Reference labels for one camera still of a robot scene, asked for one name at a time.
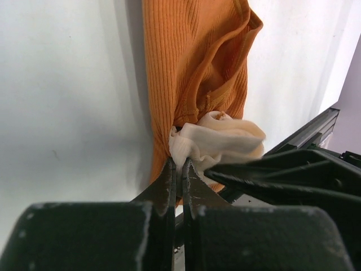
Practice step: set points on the orange brown underwear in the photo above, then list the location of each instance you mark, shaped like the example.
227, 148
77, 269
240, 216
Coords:
196, 60

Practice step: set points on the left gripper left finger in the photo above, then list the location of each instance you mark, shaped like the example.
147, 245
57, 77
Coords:
135, 235

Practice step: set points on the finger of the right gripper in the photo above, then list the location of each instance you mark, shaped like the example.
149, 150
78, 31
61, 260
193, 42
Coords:
296, 177

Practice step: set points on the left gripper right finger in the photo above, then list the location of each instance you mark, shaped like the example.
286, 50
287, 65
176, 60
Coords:
220, 236

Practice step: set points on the aluminium front rail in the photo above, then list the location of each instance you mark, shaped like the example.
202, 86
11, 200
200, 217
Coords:
314, 133

